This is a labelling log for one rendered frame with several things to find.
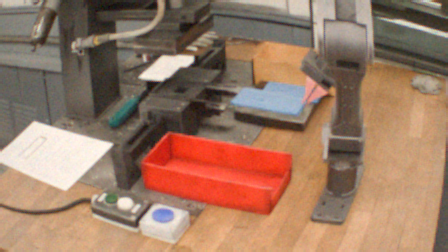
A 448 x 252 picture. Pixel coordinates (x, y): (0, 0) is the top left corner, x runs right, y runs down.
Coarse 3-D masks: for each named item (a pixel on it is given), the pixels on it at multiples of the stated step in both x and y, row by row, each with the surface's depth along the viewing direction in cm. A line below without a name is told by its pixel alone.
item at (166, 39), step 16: (176, 0) 119; (192, 0) 124; (96, 16) 126; (112, 16) 125; (128, 16) 123; (144, 16) 121; (176, 16) 119; (192, 16) 117; (208, 16) 126; (160, 32) 119; (176, 32) 118; (192, 32) 120; (144, 48) 117; (160, 48) 116; (176, 48) 115
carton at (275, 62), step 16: (272, 48) 157; (288, 48) 155; (304, 48) 153; (256, 64) 148; (272, 64) 146; (288, 64) 144; (256, 80) 150; (272, 80) 148; (288, 80) 146; (304, 80) 145
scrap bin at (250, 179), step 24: (168, 144) 120; (192, 144) 119; (216, 144) 116; (144, 168) 111; (168, 168) 109; (192, 168) 118; (216, 168) 118; (240, 168) 117; (264, 168) 115; (288, 168) 112; (168, 192) 111; (192, 192) 109; (216, 192) 107; (240, 192) 104; (264, 192) 102
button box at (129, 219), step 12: (108, 192) 107; (0, 204) 105; (72, 204) 107; (96, 204) 103; (108, 204) 103; (144, 204) 104; (96, 216) 104; (108, 216) 102; (120, 216) 101; (132, 216) 100; (132, 228) 101
